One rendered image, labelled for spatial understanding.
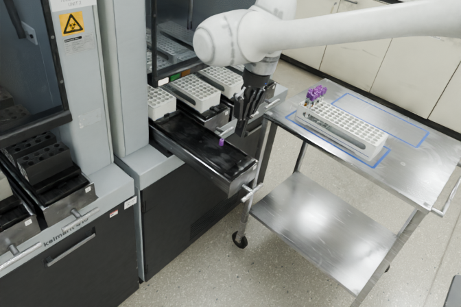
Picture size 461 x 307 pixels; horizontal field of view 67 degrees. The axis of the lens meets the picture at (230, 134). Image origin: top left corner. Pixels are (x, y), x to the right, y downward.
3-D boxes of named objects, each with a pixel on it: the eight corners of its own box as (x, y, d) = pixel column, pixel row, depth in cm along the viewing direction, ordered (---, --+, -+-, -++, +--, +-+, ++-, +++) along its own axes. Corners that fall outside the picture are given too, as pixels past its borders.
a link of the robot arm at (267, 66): (239, 44, 89) (234, 64, 93) (265, 61, 85) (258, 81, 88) (263, 38, 94) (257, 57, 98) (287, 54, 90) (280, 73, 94)
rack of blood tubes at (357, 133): (293, 118, 124) (297, 103, 121) (308, 109, 131) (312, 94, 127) (369, 162, 110) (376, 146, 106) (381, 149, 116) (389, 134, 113)
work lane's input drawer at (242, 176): (93, 100, 132) (90, 79, 127) (124, 88, 141) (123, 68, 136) (239, 208, 99) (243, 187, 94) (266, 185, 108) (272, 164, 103)
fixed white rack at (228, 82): (175, 70, 145) (175, 57, 141) (193, 64, 151) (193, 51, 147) (229, 101, 131) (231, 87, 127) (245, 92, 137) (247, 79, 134)
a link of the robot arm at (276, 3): (261, 35, 95) (228, 45, 87) (276, -22, 85) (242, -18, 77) (291, 54, 91) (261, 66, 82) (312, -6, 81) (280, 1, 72)
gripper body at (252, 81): (258, 58, 98) (250, 86, 103) (237, 64, 92) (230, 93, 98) (278, 71, 94) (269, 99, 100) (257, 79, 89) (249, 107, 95)
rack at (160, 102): (101, 87, 128) (99, 72, 124) (124, 79, 134) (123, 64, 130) (154, 124, 114) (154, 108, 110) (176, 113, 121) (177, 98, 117)
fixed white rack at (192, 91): (146, 81, 135) (146, 67, 131) (166, 74, 141) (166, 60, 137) (200, 116, 121) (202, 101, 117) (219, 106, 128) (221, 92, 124)
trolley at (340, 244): (229, 241, 176) (256, 108, 126) (281, 197, 205) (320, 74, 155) (346, 343, 144) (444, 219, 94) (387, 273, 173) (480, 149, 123)
